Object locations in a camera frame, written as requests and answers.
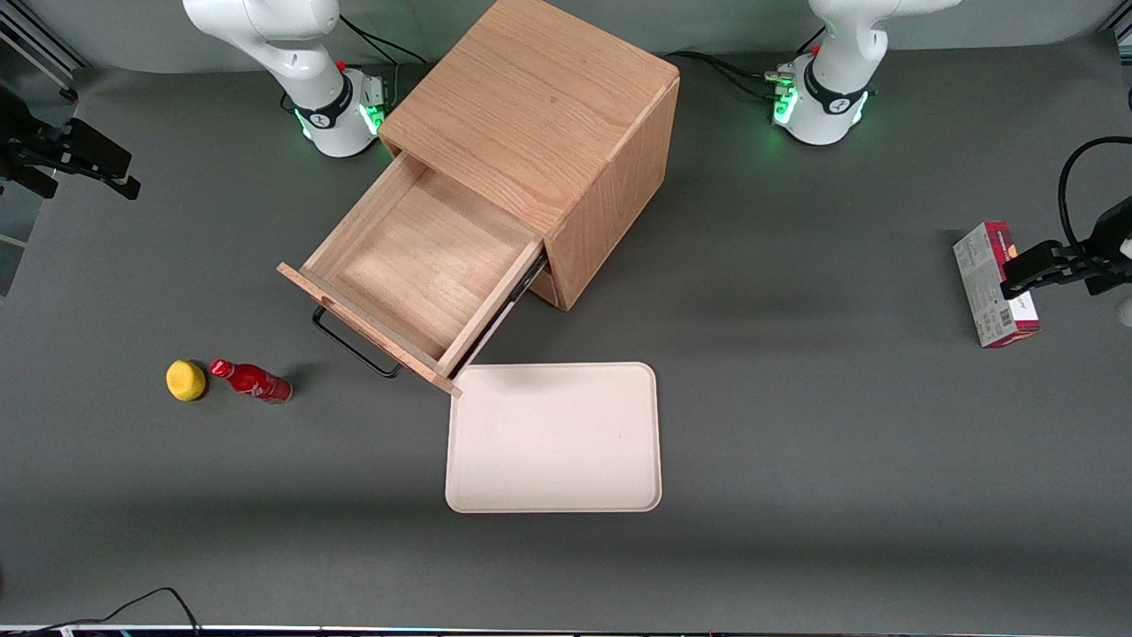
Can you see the red bottle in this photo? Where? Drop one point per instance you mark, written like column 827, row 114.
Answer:
column 252, row 380

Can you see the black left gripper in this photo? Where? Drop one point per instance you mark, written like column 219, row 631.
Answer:
column 1112, row 235

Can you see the red and grey carton box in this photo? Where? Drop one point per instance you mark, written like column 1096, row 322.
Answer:
column 986, row 283

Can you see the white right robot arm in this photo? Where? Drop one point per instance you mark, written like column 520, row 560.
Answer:
column 301, row 53

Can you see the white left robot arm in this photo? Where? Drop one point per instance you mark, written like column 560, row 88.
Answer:
column 840, row 53

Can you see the wooden cabinet body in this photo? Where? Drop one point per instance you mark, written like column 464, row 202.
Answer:
column 531, row 106

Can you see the yellow lemon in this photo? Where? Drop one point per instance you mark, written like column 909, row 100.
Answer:
column 186, row 380

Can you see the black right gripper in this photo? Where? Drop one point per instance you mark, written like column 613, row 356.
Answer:
column 19, row 131

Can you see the beige plastic tray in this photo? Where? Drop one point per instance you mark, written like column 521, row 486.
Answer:
column 553, row 438

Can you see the aluminium frame profile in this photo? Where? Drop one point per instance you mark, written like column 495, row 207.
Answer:
column 40, row 42

